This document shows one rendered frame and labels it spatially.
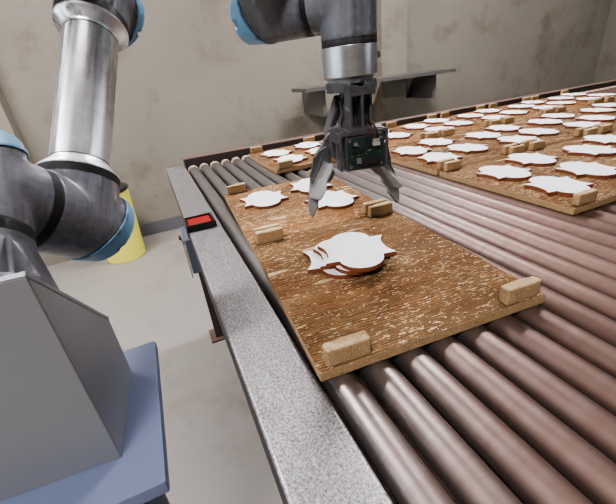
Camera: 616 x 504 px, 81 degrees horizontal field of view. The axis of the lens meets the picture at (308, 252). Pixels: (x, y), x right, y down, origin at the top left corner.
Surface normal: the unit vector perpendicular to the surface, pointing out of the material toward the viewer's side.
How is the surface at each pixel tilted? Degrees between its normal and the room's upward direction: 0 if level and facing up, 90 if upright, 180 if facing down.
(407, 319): 0
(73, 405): 90
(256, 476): 0
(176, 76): 90
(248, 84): 90
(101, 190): 75
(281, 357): 0
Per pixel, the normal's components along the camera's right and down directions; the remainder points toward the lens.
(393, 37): 0.40, 0.37
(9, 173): 0.89, -0.39
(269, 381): -0.11, -0.89
